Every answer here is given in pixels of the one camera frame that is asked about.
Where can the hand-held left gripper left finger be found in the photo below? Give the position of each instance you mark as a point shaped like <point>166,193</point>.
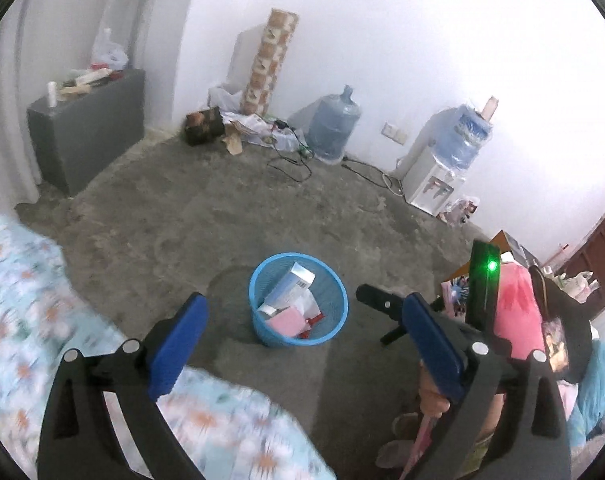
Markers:
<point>177,345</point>

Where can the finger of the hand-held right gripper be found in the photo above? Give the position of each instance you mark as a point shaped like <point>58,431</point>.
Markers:
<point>382,302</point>

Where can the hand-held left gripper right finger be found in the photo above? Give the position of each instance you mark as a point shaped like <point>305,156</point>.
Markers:
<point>432,350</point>

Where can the blue mesh wastebasket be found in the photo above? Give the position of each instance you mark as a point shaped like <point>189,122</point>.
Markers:
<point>332,305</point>

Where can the red plastic bag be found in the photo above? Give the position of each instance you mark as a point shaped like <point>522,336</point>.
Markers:
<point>312,325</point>

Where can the white paper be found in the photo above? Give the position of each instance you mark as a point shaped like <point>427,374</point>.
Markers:
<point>306,304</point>

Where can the white blue box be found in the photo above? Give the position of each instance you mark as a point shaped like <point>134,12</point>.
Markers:
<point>295,282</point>

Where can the pink packet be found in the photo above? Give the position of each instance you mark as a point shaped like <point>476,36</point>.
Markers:
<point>285,321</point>

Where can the person's right hand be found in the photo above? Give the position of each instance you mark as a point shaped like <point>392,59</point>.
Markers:
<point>432,400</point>

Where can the pink printed blanket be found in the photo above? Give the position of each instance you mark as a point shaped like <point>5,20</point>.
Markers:
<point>519,310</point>

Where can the black bag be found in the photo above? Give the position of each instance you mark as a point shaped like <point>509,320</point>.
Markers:
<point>562,305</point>

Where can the grey slippers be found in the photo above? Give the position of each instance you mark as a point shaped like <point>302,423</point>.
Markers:
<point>405,440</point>

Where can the white water dispenser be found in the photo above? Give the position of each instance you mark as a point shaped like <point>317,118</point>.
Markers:
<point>430,185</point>

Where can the brown wooden door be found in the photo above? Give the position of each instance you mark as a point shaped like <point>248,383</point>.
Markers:
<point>599,250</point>

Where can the blue cloth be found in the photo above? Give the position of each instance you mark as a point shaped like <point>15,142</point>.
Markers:
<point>594,390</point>

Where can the floral light blue blanket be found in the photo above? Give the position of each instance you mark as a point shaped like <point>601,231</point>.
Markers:
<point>32,300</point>

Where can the dispenser water jug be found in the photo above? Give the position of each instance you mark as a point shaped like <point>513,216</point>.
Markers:
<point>465,137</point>

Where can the blue water jug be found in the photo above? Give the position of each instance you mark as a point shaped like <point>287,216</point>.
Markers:
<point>334,125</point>

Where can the scattered papers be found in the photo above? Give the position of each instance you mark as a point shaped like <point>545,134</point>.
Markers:
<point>247,130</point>

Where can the dark brown box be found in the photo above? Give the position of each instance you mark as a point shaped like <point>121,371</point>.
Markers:
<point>205,127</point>

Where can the grey cabinet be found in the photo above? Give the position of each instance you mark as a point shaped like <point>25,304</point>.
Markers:
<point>92,130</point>

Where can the white plastic bag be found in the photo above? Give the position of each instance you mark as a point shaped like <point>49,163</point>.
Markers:
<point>225,97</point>

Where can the patterned paper roll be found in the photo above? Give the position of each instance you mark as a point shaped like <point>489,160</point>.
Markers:
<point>270,60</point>

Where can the small white bottle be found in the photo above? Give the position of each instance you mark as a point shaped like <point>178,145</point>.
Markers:
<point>52,95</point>

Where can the clear plastic bag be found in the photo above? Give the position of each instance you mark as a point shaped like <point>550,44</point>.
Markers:
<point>110,52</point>

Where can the grey curtain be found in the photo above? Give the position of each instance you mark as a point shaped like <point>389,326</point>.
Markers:
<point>12,85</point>

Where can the wall socket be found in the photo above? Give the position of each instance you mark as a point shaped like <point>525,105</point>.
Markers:
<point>394,132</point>

